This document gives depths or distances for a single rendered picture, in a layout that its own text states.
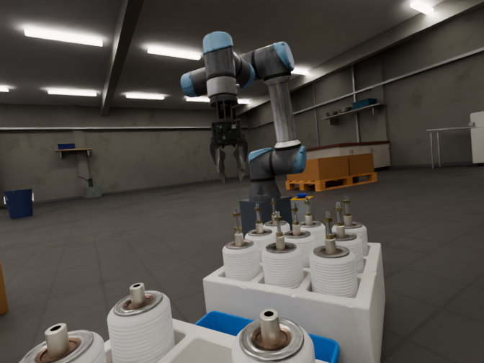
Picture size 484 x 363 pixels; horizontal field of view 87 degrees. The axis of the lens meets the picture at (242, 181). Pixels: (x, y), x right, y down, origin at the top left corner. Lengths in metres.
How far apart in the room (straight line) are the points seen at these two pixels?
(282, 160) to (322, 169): 2.87
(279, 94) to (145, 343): 0.93
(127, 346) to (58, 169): 10.58
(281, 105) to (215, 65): 0.50
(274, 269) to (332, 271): 0.13
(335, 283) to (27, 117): 11.06
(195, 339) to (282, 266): 0.24
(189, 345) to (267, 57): 0.97
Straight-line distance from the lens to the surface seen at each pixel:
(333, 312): 0.58
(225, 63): 0.67
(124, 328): 0.46
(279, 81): 1.11
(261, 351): 0.33
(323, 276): 0.59
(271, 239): 0.77
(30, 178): 11.04
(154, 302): 0.48
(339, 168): 4.19
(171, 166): 11.40
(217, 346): 0.49
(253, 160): 1.16
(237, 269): 0.68
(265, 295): 0.63
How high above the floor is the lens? 0.45
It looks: 3 degrees down
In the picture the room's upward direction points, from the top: 6 degrees counter-clockwise
